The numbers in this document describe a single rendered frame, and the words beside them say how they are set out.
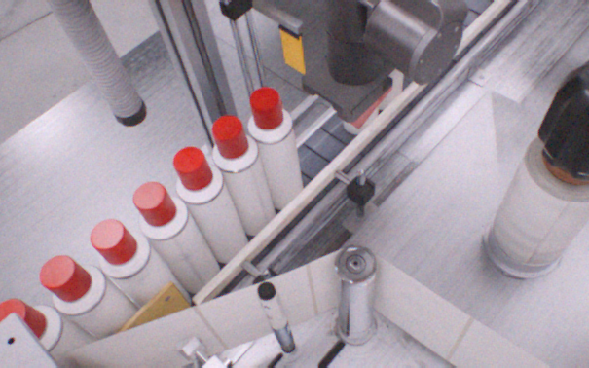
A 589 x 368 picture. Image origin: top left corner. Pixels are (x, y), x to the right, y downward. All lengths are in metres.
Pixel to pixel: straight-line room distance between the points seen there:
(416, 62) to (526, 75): 0.55
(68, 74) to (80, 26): 1.89
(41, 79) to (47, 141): 1.46
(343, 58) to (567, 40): 0.59
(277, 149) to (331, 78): 0.11
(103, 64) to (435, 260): 0.44
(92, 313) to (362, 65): 0.35
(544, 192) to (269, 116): 0.28
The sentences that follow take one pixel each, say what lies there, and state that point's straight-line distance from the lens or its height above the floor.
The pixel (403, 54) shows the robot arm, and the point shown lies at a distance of 0.44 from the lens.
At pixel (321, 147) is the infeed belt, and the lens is 0.77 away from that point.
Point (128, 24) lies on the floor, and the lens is 2.50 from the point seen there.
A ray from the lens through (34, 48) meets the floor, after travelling 2.59.
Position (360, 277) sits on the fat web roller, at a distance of 0.47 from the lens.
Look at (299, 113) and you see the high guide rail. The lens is 0.71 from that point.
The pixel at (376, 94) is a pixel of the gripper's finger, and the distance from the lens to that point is 0.55.
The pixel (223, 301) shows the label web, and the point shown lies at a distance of 0.49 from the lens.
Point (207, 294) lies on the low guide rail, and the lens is 0.65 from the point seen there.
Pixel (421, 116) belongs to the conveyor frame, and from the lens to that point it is 0.84.
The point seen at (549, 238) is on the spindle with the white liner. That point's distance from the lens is 0.61.
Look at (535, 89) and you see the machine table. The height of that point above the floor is 0.83.
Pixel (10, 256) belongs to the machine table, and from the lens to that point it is 0.89.
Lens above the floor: 1.50
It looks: 58 degrees down
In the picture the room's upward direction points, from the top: 10 degrees counter-clockwise
